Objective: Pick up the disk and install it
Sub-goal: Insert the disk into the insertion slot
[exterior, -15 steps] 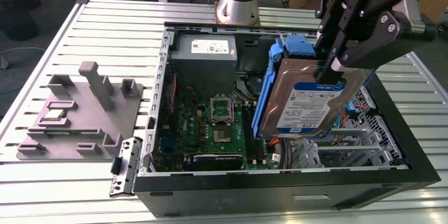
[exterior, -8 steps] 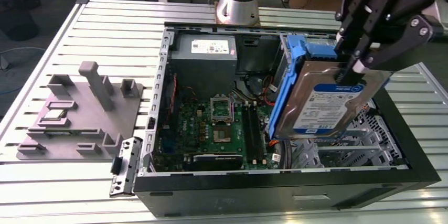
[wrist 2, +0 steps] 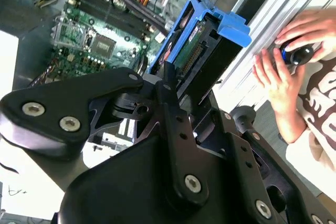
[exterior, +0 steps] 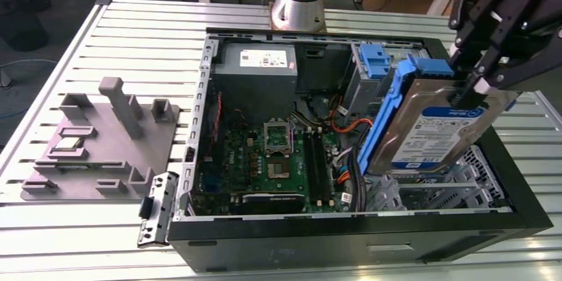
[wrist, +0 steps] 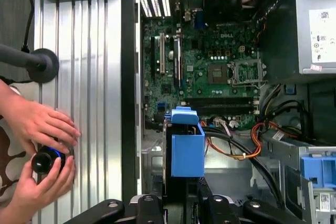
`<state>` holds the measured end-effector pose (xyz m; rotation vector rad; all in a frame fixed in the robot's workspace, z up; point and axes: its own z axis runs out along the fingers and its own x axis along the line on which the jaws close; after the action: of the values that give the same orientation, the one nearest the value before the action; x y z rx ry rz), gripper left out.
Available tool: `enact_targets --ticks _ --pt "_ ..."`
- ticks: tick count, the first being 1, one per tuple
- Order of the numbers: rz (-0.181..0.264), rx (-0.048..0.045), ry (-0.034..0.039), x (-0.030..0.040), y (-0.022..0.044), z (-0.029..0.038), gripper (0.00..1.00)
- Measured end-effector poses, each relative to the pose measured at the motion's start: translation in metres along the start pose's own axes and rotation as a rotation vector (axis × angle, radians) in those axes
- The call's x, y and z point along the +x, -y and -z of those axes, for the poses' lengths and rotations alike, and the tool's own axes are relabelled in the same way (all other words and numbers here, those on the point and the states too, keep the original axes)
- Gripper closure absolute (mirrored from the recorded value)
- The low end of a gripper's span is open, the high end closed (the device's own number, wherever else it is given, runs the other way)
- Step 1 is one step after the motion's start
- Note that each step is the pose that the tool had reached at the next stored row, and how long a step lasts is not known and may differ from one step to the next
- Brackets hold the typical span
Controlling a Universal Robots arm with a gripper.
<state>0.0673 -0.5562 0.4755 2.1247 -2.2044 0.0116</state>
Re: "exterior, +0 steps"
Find hard disk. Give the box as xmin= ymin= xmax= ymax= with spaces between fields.
xmin=357 ymin=53 xmax=516 ymax=176

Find grey power supply unit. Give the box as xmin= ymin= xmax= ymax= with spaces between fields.
xmin=209 ymin=43 xmax=300 ymax=120

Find green motherboard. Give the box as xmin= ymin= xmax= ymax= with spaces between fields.
xmin=192 ymin=122 xmax=355 ymax=215

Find black open PC case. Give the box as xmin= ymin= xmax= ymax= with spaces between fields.
xmin=168 ymin=26 xmax=555 ymax=274

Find thick black cable bundle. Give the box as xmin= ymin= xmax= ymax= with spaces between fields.
xmin=349 ymin=129 xmax=372 ymax=213

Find grey metal slot bracket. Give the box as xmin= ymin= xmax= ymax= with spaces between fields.
xmin=136 ymin=170 xmax=180 ymax=249

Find blue drive cage latch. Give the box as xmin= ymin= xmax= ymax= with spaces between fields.
xmin=357 ymin=43 xmax=394 ymax=80

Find metal optical drive cage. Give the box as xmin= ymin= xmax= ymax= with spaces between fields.
xmin=344 ymin=42 xmax=434 ymax=120

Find black graphics card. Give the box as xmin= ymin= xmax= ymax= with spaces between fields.
xmin=227 ymin=192 xmax=307 ymax=215

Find metal disk bay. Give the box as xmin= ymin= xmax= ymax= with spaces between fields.
xmin=368 ymin=162 xmax=506 ymax=212

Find silver CPU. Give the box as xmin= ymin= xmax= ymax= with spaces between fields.
xmin=52 ymin=136 xmax=84 ymax=150

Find metal socket cover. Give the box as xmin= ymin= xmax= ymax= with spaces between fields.
xmin=261 ymin=118 xmax=293 ymax=159

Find orange yellow power wires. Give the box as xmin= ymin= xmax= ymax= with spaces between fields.
xmin=328 ymin=118 xmax=374 ymax=183

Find grey parts rack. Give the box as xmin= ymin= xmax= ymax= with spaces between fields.
xmin=18 ymin=76 xmax=183 ymax=201

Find black RAM slot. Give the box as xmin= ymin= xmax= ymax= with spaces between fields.
xmin=303 ymin=126 xmax=321 ymax=205
xmin=313 ymin=126 xmax=335 ymax=205

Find CPU socket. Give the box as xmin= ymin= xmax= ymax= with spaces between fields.
xmin=265 ymin=157 xmax=296 ymax=180

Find black office chair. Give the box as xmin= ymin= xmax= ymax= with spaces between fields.
xmin=0 ymin=0 xmax=52 ymax=52

